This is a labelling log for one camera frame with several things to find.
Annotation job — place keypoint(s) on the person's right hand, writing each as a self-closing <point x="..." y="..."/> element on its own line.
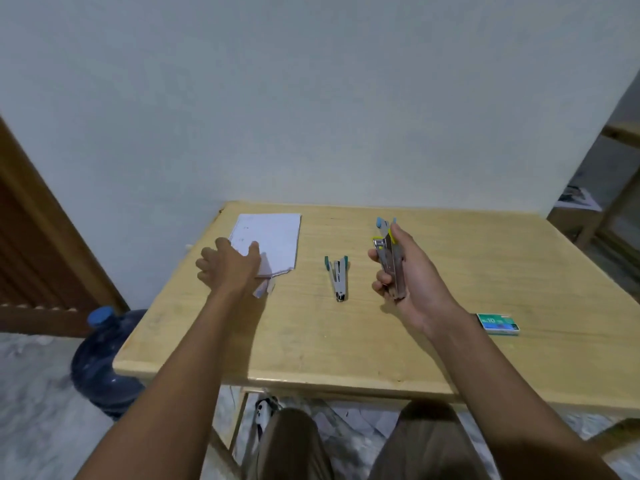
<point x="420" y="289"/>

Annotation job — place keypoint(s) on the person's left hand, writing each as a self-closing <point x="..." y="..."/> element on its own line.
<point x="227" y="269"/>

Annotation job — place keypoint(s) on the person's right thumb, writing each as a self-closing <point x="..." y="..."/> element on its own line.
<point x="402" y="240"/>

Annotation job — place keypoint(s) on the person's left thumb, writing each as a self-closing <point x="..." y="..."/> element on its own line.
<point x="255" y="255"/>

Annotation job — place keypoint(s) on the silver stapler with blue cap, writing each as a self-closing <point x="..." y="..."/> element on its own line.
<point x="390" y="254"/>

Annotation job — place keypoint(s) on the white paper sheets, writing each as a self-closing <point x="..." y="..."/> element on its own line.
<point x="274" y="237"/>

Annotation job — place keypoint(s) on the person's left forearm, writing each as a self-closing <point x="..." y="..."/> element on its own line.
<point x="170" y="389"/>

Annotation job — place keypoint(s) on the person's right forearm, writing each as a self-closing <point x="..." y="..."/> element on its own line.
<point x="505" y="399"/>

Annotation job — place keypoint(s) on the small silver teal stapler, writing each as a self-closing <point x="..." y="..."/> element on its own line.
<point x="339" y="277"/>

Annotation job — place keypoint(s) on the light wooden table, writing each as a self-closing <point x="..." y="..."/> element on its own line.
<point x="500" y="264"/>

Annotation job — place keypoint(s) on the green staple box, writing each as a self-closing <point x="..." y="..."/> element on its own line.
<point x="498" y="324"/>

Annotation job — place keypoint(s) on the black and white sandal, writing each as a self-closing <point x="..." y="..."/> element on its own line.
<point x="264" y="409"/>

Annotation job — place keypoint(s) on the printed paper booklet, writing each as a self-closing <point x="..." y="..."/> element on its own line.
<point x="579" y="198"/>

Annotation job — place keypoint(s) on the blue water jug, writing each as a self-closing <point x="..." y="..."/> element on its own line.
<point x="102" y="364"/>

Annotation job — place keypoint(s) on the person's left leg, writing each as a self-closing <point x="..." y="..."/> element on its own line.
<point x="292" y="447"/>

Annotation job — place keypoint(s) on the person's leg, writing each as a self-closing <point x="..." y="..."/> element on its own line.
<point x="430" y="444"/>
<point x="292" y="447"/>

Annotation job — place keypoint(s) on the person's right leg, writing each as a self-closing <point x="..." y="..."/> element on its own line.
<point x="430" y="444"/>

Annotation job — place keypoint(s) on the brown wooden door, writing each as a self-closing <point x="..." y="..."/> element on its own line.
<point x="40" y="254"/>

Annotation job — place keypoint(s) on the light wooden shelf frame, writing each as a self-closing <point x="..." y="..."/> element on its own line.
<point x="607" y="214"/>

